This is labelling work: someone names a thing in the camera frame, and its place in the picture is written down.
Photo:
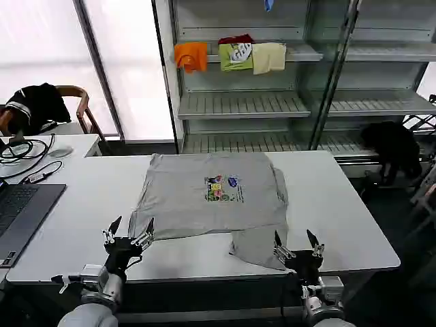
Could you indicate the light wooden chair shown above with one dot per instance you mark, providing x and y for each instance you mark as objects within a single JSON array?
[{"x": 425, "y": 204}]

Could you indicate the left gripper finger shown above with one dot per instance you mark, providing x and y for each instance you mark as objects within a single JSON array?
[
  {"x": 145, "y": 235},
  {"x": 114, "y": 230}
]

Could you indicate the grey metal shelf with clothes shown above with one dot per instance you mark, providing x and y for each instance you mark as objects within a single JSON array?
[{"x": 238, "y": 102}]

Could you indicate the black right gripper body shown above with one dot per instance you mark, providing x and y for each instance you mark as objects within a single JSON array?
[{"x": 304, "y": 264}]

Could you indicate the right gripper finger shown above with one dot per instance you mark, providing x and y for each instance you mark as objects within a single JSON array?
[
  {"x": 282, "y": 250},
  {"x": 316, "y": 247}
]

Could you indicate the grey printed T-shirt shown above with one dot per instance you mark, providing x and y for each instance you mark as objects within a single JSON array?
[{"x": 190, "y": 207}]

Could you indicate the dark grey laptop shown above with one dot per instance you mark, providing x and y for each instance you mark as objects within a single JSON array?
[{"x": 24, "y": 207}]

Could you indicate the black jacket with white stripes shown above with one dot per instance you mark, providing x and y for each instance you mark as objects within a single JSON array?
[{"x": 37, "y": 105}]

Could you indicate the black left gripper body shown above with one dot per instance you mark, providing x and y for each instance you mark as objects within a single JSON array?
[{"x": 121, "y": 252}]

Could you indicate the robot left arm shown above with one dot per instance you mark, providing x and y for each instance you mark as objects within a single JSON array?
[{"x": 98, "y": 289}]

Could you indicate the black folding rack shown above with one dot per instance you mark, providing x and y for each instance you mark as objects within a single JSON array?
[{"x": 420, "y": 123}]

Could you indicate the empty grey metal shelf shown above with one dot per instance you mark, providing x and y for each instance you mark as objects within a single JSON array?
[{"x": 374, "y": 102}]

